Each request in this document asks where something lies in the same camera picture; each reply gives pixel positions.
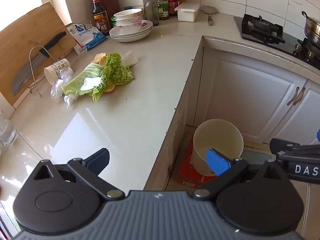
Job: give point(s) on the orange peel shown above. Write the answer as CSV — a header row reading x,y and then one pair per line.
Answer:
x,y
100,58
110,89

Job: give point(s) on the white round bin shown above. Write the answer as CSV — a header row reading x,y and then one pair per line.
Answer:
x,y
217,137

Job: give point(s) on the wooden cutting board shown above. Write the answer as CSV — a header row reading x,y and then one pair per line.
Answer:
x,y
22,37

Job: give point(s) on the pale green cabbage leaf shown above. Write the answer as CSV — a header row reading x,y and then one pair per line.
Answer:
x,y
77,80

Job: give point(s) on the clear plastic wrap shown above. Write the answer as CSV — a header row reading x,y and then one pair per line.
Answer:
x,y
58,85

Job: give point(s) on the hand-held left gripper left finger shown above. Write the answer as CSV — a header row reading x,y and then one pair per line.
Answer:
x,y
98,160

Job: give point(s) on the clear bottle with red cap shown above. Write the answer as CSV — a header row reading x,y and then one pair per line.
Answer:
x,y
151,11

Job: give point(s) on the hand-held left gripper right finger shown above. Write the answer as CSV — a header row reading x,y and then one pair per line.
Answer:
x,y
216,163

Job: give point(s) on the black burner grate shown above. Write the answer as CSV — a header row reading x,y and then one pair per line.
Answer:
x,y
262,27
308,48

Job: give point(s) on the cooking oil bottle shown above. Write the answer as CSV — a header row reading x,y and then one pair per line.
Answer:
x,y
163,7

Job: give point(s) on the metal spatula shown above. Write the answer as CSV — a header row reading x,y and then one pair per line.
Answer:
x,y
208,10

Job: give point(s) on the frilly napa cabbage leaf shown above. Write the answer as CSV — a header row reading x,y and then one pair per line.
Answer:
x,y
98,92
117,70

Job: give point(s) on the flat red cardboard box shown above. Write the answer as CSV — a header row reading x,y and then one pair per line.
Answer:
x,y
185,170

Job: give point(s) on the white cabinet door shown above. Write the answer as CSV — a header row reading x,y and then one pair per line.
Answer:
x,y
250,87
310,120

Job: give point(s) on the white plate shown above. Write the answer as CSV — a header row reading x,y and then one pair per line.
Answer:
x,y
132,40
147,27
145,35

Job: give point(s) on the dark red knife block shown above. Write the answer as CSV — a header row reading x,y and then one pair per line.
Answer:
x,y
110,2

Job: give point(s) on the white and blue plastic bag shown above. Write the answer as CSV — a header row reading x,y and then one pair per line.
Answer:
x,y
86,38

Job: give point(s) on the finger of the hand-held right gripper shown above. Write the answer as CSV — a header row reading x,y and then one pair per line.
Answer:
x,y
282,145

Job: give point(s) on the dark vinegar bottle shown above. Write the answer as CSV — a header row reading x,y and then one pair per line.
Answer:
x,y
100,17

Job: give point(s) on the black glass gas stove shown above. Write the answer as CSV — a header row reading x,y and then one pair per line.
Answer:
x,y
290,43

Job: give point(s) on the stainless steel pot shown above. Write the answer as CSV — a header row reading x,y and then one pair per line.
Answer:
x,y
312,26

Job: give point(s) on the white plastic lidded container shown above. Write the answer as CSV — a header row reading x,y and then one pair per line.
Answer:
x,y
187,12

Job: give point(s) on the white napa cabbage piece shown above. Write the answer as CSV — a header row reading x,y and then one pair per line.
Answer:
x,y
130,58

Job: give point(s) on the green-lid jar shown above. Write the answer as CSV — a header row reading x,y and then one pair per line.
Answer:
x,y
113,22

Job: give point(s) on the printed white paper cup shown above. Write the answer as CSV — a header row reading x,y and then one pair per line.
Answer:
x,y
56,68

